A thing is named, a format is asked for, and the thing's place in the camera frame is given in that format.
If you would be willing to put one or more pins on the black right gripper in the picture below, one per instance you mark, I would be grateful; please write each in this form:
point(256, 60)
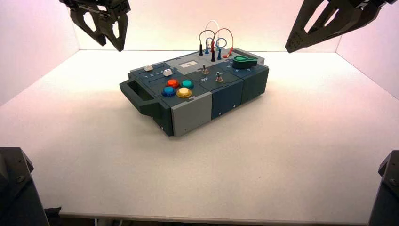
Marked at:
point(361, 3)

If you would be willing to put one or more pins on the blue round push button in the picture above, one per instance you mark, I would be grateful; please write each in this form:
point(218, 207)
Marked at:
point(168, 91)

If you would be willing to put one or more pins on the white rectangular label plate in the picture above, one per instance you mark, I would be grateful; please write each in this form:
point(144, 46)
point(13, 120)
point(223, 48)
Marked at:
point(189, 64)

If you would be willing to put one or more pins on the white slider knob blue arrow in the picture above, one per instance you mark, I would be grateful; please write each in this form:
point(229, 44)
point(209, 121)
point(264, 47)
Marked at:
point(148, 67)
point(167, 72)

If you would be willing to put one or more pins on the dark teal grey task box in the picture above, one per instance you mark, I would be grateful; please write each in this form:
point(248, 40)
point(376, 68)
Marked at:
point(224, 93)

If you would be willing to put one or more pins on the small metal toggle switch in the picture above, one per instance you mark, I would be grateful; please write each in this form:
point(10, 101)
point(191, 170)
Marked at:
point(204, 70)
point(219, 77)

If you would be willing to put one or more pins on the yellow round push button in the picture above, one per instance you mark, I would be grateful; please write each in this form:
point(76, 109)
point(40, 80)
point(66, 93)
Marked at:
point(184, 92)

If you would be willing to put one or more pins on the green rotary knob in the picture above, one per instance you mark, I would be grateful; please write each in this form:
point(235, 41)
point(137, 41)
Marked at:
point(244, 61)

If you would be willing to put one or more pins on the teal round push button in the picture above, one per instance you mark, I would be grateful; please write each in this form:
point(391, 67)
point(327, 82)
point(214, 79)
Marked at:
point(187, 84)

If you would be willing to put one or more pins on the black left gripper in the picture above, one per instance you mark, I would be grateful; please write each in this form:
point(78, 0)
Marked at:
point(106, 4)

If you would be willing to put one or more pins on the red round push button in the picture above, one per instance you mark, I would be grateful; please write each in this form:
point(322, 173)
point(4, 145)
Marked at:
point(172, 83)

